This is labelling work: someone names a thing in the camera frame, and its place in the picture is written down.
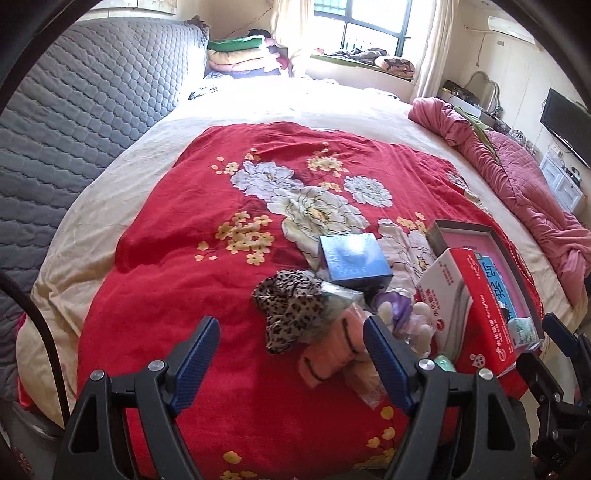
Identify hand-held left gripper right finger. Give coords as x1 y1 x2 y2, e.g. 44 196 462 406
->
362 315 522 480

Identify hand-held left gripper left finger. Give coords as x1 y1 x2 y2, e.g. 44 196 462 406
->
53 316 221 480

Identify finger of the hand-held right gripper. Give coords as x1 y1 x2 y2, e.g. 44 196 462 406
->
542 313 591 370
516 351 571 416

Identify pink striped socks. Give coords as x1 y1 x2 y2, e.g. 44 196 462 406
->
298 307 370 391

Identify leopard print scrunchie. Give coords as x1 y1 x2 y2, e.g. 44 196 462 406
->
252 270 326 356

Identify grey box with pink lining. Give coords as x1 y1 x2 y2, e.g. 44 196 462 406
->
425 220 546 352

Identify clear plastic bag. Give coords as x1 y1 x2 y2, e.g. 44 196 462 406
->
351 355 389 409

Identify green tissue pack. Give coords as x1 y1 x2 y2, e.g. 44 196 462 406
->
505 317 539 349

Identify white plush bunny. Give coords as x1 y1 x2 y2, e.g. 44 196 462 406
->
406 300 437 356

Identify blue packet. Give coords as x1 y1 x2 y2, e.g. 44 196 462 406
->
475 256 515 321

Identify red floral blanket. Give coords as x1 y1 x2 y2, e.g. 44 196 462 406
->
76 121 546 480

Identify red and white box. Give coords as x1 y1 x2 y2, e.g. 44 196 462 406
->
416 248 520 374

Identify blue box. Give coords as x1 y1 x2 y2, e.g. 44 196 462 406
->
318 234 394 292

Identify white drawer cabinet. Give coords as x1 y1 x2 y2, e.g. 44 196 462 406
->
538 152 587 215

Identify pink quilt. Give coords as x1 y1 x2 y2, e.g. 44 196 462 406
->
409 97 591 308

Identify beige bed sheet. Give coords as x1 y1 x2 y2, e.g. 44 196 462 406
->
18 76 583 425

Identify black television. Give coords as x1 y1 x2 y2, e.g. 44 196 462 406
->
540 88 591 169

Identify silver framed mirror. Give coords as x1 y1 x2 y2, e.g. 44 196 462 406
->
464 71 502 116

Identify black patterned pillow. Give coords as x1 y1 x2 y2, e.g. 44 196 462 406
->
187 80 222 102

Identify grey quilted headboard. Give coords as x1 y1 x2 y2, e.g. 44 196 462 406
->
0 21 211 402

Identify patterned windowsill cloth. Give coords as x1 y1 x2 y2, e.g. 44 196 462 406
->
311 46 416 81

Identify stack of folded blankets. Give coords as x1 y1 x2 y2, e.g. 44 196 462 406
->
203 28 296 77

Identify white air conditioner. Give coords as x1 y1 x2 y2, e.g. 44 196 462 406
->
487 16 536 44

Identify cream curtain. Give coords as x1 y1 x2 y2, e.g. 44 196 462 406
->
270 0 317 77
411 0 462 102

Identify window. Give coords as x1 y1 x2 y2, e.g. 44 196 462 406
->
314 0 414 54

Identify black cable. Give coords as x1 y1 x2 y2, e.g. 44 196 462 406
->
0 272 70 425

